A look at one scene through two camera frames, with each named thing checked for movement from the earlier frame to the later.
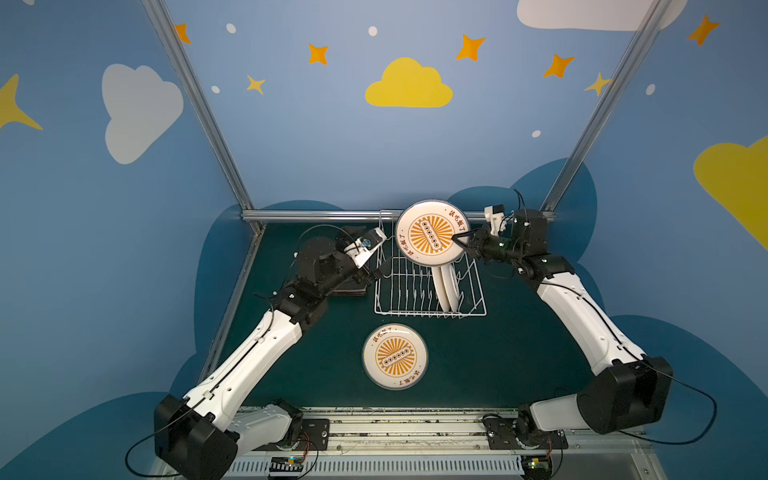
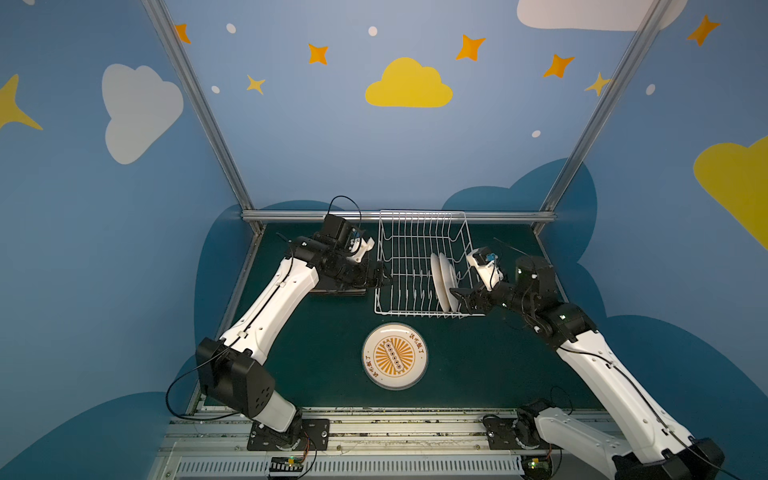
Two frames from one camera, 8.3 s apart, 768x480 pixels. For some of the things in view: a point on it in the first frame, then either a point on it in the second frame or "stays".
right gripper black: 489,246 -> 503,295
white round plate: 425,229 -> 395,356
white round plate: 439,285 stays
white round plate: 450,286 stays
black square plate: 349,288 stays
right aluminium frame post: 599,113 stays
